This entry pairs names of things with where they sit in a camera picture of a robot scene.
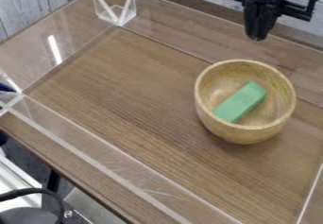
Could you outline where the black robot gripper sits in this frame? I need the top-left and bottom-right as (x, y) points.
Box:
(234, 0), (319, 41)

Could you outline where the light brown wooden bowl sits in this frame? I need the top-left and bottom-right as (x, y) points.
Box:
(195, 60), (297, 145)

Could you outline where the green rectangular block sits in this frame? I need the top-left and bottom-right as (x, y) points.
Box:
(213, 81), (267, 123)

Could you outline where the blue object at left edge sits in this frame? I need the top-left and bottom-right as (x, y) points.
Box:
(0, 82), (15, 92)

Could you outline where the black table leg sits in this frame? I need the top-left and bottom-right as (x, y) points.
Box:
(47, 170), (60, 193)

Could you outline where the clear acrylic corner bracket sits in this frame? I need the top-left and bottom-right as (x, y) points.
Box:
(94, 0), (136, 26)

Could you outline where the clear acrylic barrier wall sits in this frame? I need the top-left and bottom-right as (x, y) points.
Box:
(0, 0), (323, 224)

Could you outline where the grey metal base plate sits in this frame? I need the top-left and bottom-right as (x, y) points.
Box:
(62, 198), (94, 224)

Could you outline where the black cable loop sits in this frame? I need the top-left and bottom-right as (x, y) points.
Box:
(0, 187), (66, 224)

